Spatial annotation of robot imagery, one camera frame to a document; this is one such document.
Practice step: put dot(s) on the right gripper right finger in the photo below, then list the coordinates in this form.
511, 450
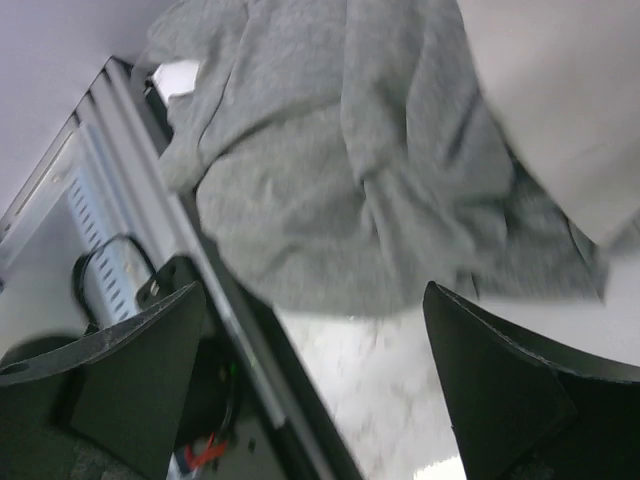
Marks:
524, 406

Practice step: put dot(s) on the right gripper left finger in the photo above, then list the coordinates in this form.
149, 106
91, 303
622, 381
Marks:
106, 406

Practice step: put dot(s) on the white Coca-Cola t-shirt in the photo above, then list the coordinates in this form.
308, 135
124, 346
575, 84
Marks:
562, 78

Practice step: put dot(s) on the grey t-shirt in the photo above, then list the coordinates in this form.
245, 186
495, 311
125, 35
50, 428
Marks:
341, 156

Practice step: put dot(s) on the white slotted cable duct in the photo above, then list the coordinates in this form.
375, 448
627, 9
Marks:
100, 281

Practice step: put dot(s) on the front aluminium rail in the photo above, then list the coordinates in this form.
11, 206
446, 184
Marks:
251, 411

